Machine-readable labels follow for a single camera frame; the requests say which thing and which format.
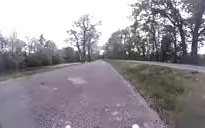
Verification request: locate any row of tall trees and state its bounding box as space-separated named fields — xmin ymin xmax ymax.
xmin=102 ymin=0 xmax=205 ymax=66

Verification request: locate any pale side road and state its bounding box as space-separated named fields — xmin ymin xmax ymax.
xmin=121 ymin=59 xmax=205 ymax=75

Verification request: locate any row of hedge bushes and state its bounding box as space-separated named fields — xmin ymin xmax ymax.
xmin=0 ymin=29 xmax=81 ymax=73

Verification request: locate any grey asphalt path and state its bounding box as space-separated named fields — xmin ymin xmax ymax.
xmin=0 ymin=59 xmax=168 ymax=128

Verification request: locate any grass verge between paths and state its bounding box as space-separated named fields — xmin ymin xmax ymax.
xmin=103 ymin=59 xmax=205 ymax=128

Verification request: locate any cluster of bare trees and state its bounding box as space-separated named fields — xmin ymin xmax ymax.
xmin=65 ymin=14 xmax=103 ymax=63

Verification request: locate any grass strip beside hedge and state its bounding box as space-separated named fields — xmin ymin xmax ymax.
xmin=0 ymin=61 xmax=83 ymax=85

